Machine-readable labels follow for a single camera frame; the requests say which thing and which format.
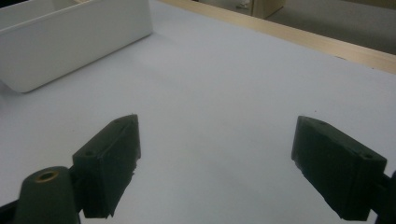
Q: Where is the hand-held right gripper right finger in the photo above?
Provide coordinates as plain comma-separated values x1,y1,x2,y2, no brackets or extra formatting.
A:
290,115,389,222

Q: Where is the white table mat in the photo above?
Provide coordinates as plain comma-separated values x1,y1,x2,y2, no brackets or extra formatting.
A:
0,0,396,224

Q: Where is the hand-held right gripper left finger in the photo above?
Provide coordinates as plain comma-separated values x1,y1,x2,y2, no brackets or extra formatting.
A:
72,114,142,219

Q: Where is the long white plastic container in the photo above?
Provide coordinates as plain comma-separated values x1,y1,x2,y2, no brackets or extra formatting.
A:
0,0,154,94

